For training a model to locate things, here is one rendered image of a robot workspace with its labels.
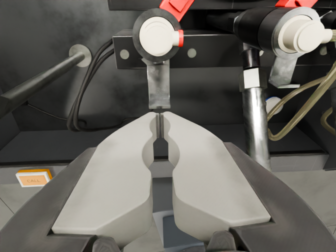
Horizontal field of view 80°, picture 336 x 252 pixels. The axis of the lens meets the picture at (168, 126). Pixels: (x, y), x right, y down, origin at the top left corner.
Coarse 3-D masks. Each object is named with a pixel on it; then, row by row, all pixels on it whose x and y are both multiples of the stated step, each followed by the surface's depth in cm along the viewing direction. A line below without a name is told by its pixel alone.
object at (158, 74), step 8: (152, 64) 12; (160, 64) 12; (168, 64) 12; (152, 72) 13; (160, 72) 13; (168, 72) 13; (152, 80) 13; (160, 80) 13; (168, 80) 13; (152, 88) 13; (160, 88) 13; (168, 88) 13; (152, 96) 13; (160, 96) 14; (168, 96) 14
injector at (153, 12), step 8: (152, 8) 11; (160, 8) 11; (144, 16) 11; (152, 16) 12; (160, 16) 12; (168, 16) 11; (136, 24) 11; (176, 24) 11; (136, 32) 11; (136, 40) 11; (136, 48) 12; (176, 48) 12; (144, 56) 12; (152, 56) 12; (160, 56) 12; (168, 56) 12
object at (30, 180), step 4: (48, 172) 35; (20, 176) 34; (24, 176) 34; (28, 176) 34; (32, 176) 34; (36, 176) 34; (40, 176) 34; (44, 176) 34; (24, 180) 35; (28, 180) 35; (32, 180) 35; (36, 180) 35; (40, 180) 35; (44, 180) 35; (24, 184) 35; (28, 184) 35; (32, 184) 35; (36, 184) 35; (40, 184) 35
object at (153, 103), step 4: (152, 100) 13; (156, 100) 13; (160, 100) 13; (164, 100) 13; (168, 100) 13; (148, 104) 13; (152, 104) 13; (156, 104) 13; (160, 104) 13; (164, 104) 13; (168, 104) 13; (152, 108) 13; (156, 108) 13
